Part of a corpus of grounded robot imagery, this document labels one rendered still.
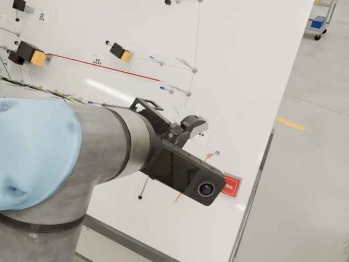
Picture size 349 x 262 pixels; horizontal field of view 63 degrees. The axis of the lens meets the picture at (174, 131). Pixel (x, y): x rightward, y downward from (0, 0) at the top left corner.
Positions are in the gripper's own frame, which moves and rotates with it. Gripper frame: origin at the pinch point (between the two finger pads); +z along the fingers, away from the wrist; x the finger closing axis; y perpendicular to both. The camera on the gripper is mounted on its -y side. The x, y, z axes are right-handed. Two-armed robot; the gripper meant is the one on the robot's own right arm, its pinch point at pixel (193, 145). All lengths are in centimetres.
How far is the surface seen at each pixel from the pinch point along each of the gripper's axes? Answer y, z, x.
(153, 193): 9.0, 32.9, 28.7
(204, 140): 6.1, 33.8, 5.3
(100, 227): 17, 32, 51
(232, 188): -8.8, 30.4, 10.1
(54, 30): 76, 33, 8
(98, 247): 19, 51, 74
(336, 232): -76, 173, 27
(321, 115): -25, 294, -41
